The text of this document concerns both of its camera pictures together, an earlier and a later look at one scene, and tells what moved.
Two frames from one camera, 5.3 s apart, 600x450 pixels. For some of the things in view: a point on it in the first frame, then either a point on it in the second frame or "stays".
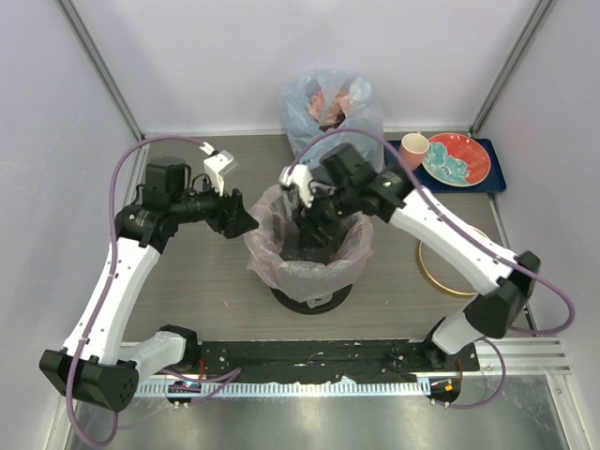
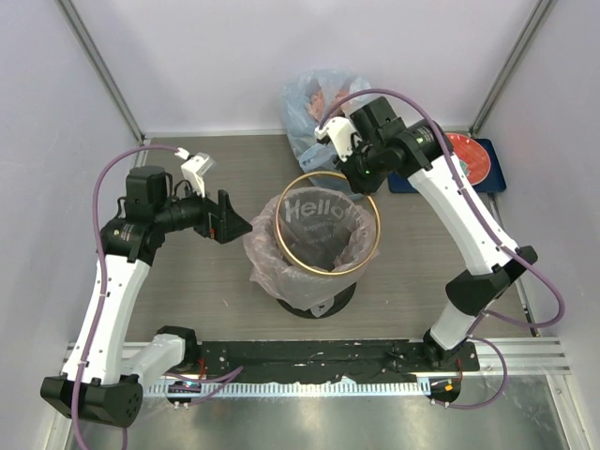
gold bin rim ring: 431,281 -> 301,266
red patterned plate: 457,159 stays
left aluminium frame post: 76,22 stays
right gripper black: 309,220 -> 359,186
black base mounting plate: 323,361 stays
